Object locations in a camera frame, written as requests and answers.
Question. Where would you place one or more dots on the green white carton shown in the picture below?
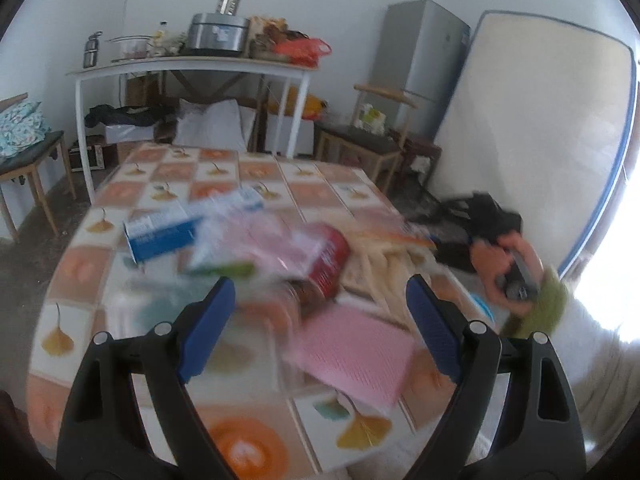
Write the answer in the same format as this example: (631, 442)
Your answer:
(371, 117)

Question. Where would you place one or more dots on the steel cylinder holder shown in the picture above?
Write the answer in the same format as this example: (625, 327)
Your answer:
(230, 0)

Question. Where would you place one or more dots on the floral cushion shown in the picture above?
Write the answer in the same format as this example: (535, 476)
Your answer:
(20, 125)

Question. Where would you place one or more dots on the patterned tablecloth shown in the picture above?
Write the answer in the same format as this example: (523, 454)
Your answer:
(100, 270)

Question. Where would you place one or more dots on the silver rice cooker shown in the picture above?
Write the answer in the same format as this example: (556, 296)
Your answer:
(217, 35)

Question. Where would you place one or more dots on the clear plastic snack bag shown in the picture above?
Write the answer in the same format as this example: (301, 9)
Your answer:
(260, 240)

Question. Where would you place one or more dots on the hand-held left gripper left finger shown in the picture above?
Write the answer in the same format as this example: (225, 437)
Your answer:
(207, 330)

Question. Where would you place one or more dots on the glass bowl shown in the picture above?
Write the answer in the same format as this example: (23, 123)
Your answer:
(131, 47)

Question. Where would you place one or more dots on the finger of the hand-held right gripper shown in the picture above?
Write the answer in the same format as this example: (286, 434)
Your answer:
(457, 256)
(456, 211)

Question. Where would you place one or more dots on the wooden chair dark seat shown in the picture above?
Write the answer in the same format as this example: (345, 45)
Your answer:
(35, 152)

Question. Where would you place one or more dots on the steel thermos bottle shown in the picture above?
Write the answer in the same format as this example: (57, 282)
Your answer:
(91, 52)

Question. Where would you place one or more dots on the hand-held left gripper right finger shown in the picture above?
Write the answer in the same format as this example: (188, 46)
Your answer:
(432, 330)

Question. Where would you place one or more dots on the small yellow bottle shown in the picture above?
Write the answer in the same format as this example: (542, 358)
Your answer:
(159, 37)

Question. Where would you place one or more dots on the pink cloth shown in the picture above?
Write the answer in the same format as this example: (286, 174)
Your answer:
(350, 355)

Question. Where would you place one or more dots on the yellow bag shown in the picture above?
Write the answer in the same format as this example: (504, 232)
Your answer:
(310, 105)

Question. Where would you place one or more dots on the white side table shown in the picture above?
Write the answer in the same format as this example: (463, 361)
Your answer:
(200, 65)

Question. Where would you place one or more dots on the green white packet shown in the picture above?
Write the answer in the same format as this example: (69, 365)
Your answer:
(225, 269)

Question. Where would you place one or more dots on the red plastic bag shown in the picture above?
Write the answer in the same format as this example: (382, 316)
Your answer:
(300, 51)

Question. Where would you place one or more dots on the grey refrigerator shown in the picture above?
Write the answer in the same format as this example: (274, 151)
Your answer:
(420, 60)

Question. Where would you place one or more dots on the dark wooden stool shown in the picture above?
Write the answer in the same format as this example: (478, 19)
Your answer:
(422, 146)

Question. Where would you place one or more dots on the person's right hand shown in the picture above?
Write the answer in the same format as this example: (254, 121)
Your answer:
(487, 262)

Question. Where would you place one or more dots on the white cloth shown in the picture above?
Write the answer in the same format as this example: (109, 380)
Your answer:
(423, 163)

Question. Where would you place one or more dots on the white mattress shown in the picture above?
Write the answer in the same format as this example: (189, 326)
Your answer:
(525, 135)

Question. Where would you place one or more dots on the blue white carton box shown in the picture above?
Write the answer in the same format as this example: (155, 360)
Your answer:
(160, 232)

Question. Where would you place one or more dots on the red can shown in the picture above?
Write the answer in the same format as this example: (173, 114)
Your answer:
(327, 260)

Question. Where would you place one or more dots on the black bag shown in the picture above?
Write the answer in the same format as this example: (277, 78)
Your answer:
(125, 115)

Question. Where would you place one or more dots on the pale paper wrapper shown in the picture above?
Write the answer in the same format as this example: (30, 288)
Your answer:
(390, 270)

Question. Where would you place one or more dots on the brown cardboard box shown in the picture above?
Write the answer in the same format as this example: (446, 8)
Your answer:
(142, 90)

